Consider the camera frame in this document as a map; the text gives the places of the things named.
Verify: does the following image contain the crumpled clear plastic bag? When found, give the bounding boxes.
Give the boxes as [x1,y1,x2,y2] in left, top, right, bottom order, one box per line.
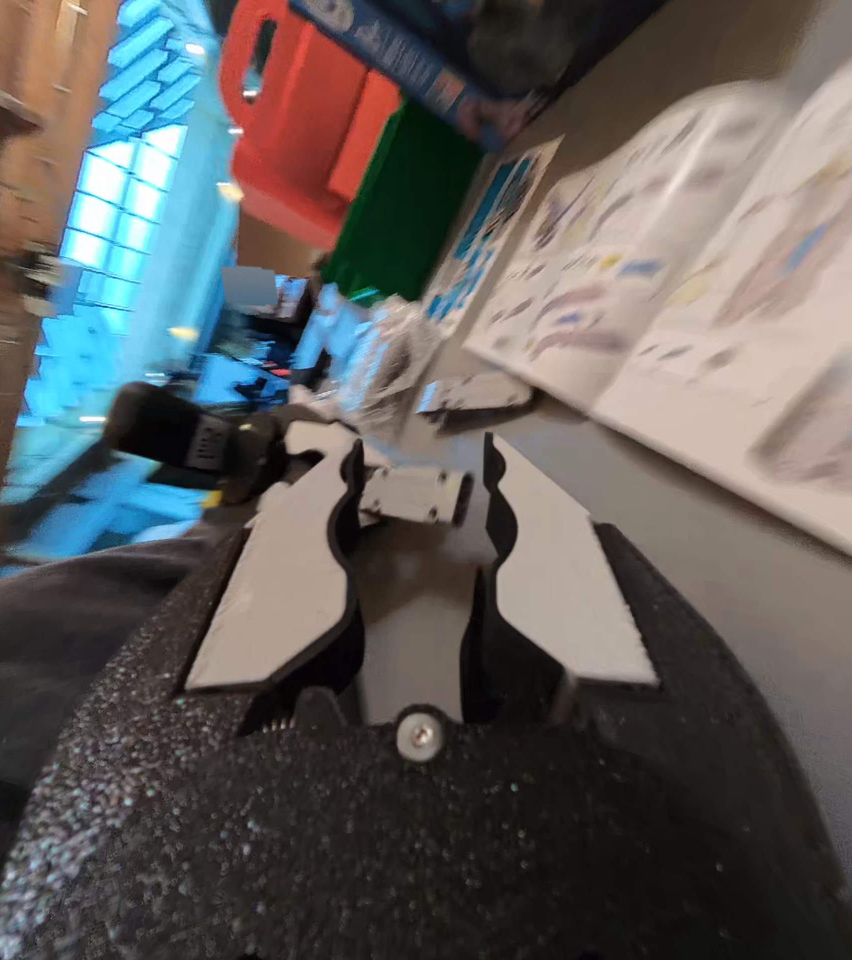
[306,285,442,436]

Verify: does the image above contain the dark blue toy box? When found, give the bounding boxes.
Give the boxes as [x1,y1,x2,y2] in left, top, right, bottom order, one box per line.
[287,0,667,151]

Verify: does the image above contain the blue sticker sheet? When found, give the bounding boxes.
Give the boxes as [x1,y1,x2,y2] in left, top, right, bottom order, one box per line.
[422,146,555,331]

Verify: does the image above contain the green plastic bin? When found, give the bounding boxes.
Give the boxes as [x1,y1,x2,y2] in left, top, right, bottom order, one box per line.
[332,101,487,301]

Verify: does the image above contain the open instruction booklet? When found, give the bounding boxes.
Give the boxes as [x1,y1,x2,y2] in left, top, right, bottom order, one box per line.
[463,37,852,586]

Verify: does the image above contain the grey brick panel assembly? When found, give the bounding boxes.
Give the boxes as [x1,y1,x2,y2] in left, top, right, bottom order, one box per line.
[418,372,536,432]

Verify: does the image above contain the orange plastic bin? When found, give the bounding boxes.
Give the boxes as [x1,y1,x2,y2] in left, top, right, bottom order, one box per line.
[219,0,405,249]

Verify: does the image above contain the grey desk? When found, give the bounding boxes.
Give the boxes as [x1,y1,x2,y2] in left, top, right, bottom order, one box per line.
[238,0,852,957]

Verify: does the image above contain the grey brick frame piece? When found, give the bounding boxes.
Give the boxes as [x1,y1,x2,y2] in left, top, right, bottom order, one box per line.
[358,465,476,528]

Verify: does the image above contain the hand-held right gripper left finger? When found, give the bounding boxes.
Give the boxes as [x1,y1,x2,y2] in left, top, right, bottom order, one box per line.
[184,438,366,721]

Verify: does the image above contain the skylight window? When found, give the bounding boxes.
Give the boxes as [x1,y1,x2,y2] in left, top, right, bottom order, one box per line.
[0,0,240,556]

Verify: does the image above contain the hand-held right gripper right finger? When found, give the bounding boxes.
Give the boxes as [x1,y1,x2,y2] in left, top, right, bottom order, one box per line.
[462,432,660,723]

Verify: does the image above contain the person's left forearm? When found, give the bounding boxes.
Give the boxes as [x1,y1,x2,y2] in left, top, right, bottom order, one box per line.
[0,517,247,751]

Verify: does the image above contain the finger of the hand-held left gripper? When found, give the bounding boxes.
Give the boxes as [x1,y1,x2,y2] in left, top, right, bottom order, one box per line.
[255,481,294,526]
[283,420,412,470]

